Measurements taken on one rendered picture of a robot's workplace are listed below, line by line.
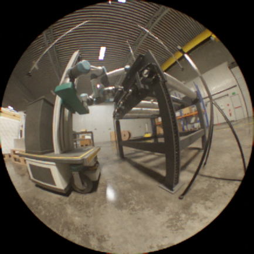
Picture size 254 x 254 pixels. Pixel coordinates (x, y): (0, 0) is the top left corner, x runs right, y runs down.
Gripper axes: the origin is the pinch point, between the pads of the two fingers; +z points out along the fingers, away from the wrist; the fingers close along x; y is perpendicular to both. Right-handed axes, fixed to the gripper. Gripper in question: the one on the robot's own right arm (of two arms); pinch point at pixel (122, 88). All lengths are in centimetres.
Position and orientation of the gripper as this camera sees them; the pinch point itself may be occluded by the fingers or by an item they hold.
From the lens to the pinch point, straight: 113.8
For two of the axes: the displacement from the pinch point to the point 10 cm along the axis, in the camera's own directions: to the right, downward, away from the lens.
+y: -3.5, -9.4, -0.3
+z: 8.6, -3.3, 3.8
